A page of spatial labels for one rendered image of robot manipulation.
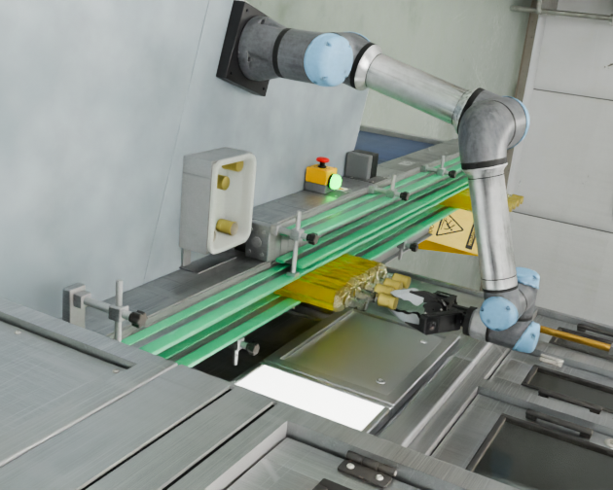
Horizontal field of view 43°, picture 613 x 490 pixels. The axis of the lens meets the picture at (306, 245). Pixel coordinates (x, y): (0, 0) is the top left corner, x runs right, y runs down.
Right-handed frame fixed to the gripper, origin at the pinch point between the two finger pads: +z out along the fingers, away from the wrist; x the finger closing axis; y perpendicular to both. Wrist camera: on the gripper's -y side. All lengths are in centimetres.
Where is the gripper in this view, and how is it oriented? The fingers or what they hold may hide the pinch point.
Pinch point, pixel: (392, 302)
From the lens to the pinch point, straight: 196.8
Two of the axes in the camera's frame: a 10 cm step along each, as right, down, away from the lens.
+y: 4.9, -2.2, 8.5
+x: 1.0, -9.5, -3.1
